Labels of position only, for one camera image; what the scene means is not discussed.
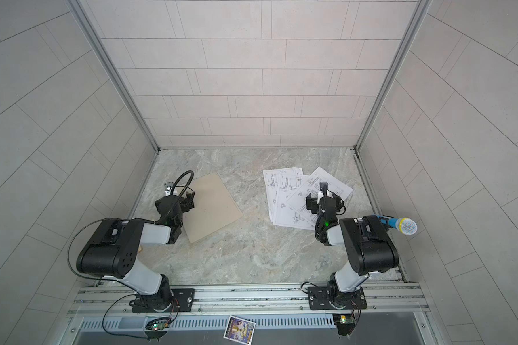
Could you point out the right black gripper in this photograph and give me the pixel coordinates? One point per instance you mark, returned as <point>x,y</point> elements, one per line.
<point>324,198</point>

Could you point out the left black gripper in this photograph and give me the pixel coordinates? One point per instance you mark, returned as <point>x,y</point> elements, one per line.
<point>185,200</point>

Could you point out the beige cardboard folder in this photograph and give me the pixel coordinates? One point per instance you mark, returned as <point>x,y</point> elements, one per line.
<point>214,208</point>

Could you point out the printed drawing sheet top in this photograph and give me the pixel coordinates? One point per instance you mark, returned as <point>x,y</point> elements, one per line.
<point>297,200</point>

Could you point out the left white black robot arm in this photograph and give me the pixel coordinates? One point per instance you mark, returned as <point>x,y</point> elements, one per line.
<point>111,252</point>

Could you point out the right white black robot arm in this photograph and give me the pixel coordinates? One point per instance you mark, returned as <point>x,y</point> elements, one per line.
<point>368,247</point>

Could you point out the stack of printed sheets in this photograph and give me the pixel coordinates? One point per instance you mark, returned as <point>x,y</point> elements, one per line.
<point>280,185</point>

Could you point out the blue yellow toy microphone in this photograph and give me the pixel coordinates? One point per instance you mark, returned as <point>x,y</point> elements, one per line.
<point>404,225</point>

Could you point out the right circuit board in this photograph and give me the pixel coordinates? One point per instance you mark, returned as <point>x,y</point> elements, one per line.
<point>344,323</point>

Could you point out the left green circuit board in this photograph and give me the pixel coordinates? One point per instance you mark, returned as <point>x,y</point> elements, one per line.
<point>158,325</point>

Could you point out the colourful picture card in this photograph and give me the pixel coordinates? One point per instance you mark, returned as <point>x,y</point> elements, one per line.
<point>239,330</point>

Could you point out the aluminium mounting rail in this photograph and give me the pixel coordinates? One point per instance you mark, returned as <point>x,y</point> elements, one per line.
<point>262,299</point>

